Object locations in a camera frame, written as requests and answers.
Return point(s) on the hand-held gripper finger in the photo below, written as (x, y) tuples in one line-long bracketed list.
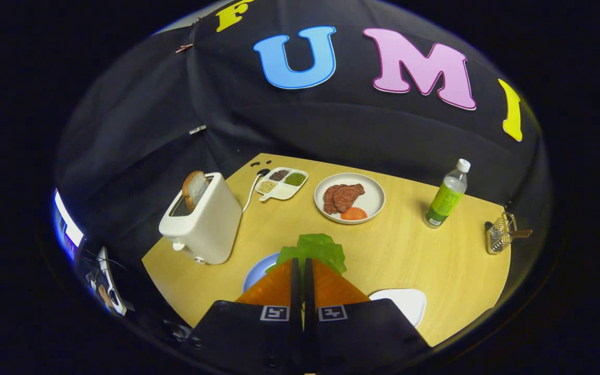
[(296, 291), (309, 291)]

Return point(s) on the green lettuce leaf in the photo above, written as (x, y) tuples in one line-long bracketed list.
[(321, 250)]

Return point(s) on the brown crust bread slice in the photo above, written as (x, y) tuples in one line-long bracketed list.
[(195, 187)]

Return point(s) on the blue round plate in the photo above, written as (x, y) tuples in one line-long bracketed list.
[(258, 271)]

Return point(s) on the red tomato slice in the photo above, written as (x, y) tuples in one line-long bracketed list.
[(353, 214)]

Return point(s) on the brown meat slice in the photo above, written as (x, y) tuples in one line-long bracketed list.
[(349, 195), (328, 200)]

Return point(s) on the white square plate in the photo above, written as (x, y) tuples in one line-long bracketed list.
[(404, 304)]

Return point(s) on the white divided bean dish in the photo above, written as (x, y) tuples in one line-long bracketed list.
[(284, 191)]

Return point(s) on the white toaster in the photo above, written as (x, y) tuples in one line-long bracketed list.
[(211, 224)]

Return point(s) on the beige round plate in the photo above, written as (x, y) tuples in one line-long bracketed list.
[(373, 198)]

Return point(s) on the green label plastic bottle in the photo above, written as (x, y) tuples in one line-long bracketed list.
[(446, 200)]

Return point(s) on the white-rimmed dark device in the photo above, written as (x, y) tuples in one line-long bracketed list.
[(110, 284)]

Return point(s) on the silver cloth clip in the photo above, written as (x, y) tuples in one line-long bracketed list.
[(197, 129)]

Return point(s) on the bright lit screen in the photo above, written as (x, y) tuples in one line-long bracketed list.
[(68, 224)]

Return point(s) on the pink cloth clip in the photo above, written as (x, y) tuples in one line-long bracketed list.
[(184, 48)]

